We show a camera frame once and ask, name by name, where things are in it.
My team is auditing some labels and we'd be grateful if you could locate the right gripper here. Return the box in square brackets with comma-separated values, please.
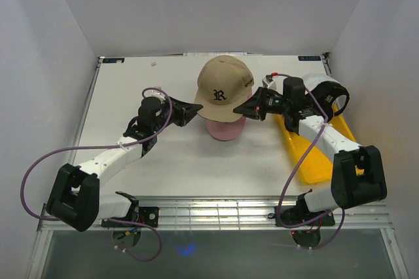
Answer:
[232, 86, 289, 122]

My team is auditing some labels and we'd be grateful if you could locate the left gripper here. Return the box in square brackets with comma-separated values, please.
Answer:
[153, 96, 203, 134]

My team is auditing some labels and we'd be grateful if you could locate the pink cap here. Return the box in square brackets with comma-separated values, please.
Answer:
[206, 117, 246, 141]

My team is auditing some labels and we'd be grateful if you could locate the beige cap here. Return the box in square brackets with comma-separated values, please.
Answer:
[194, 55, 254, 123]

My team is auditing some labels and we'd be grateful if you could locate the black cap white logo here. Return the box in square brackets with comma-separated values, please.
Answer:
[311, 81, 350, 121]

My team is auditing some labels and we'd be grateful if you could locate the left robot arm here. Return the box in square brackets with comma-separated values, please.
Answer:
[46, 96, 203, 232]

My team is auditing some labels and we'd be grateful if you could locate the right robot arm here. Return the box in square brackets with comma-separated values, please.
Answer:
[233, 73, 388, 229]

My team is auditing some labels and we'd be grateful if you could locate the yellow plastic tray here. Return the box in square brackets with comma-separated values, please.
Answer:
[275, 115, 361, 185]

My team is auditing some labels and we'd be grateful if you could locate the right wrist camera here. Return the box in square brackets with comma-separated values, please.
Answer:
[262, 75, 277, 91]

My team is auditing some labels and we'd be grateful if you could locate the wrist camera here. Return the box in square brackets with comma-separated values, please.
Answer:
[262, 75, 277, 91]
[148, 89, 166, 102]

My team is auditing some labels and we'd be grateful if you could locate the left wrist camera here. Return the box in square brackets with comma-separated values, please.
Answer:
[148, 89, 166, 102]

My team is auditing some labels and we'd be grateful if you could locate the aluminium table rail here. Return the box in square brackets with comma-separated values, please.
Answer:
[37, 196, 393, 231]

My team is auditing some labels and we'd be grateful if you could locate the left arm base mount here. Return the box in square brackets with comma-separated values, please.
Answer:
[101, 206, 160, 228]

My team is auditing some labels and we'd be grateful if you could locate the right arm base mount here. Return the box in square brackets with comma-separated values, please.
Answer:
[267, 206, 335, 227]

